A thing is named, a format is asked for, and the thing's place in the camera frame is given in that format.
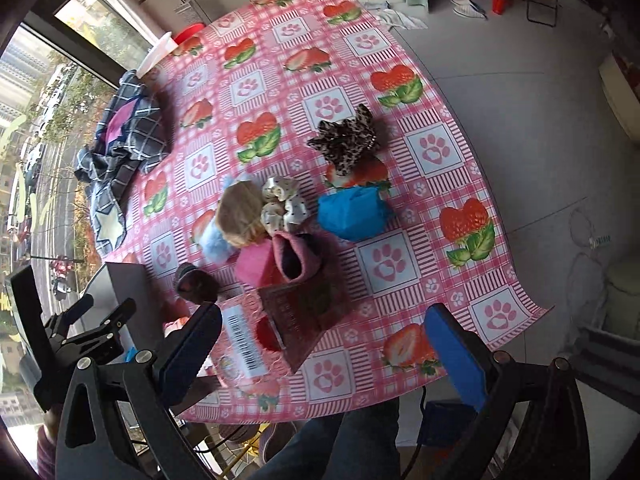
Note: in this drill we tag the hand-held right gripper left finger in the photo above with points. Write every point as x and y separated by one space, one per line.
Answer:
192 350

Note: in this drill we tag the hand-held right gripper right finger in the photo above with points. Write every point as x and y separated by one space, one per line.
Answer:
457 360

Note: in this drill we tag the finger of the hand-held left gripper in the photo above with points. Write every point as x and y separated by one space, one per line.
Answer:
107 327
70 312

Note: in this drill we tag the grey cardboard box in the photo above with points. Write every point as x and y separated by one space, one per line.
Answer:
130 290

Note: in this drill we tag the brown scrunchie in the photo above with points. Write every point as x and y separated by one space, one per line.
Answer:
195 285

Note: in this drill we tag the light blue fluffy scrunchie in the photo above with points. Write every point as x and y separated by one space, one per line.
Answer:
215 245

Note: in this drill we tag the red patterned box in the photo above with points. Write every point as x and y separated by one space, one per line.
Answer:
305 325

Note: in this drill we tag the tan knitted sock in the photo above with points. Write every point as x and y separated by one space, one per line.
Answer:
240 215

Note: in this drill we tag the pink slipper sock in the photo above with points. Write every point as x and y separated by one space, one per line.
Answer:
307 260

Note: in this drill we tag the cream polka dot scrunchie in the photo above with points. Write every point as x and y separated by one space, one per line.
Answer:
280 195

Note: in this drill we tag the blue cloth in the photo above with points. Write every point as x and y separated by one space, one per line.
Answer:
350 215

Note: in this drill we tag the leopard print scrunchie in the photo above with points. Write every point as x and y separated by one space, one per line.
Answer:
345 135

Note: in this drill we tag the person's left forearm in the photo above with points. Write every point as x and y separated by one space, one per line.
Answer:
47 440

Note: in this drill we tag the dark blue box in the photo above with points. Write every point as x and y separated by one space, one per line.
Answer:
445 425

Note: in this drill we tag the person's jeans leg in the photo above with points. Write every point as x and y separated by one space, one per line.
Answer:
340 440

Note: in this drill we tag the grey folded rack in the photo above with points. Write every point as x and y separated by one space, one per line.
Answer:
605 355

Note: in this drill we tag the cream padded stool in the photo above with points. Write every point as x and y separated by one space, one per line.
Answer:
622 300

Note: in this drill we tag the white power strip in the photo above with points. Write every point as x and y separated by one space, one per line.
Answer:
601 241

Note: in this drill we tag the dark plaid cloth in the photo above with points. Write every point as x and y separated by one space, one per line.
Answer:
135 130

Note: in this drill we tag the white plastic container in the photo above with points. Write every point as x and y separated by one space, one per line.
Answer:
155 52

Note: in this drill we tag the pink strawberry tablecloth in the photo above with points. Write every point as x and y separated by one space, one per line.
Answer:
350 85

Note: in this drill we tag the red bowl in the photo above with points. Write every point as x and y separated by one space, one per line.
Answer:
190 32

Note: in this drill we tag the cream upholstered furniture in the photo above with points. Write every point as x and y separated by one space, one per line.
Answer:
620 95

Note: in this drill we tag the white cloth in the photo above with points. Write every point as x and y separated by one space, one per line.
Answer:
400 17

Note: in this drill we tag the white shoe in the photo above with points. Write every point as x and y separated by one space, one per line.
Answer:
472 11
462 1

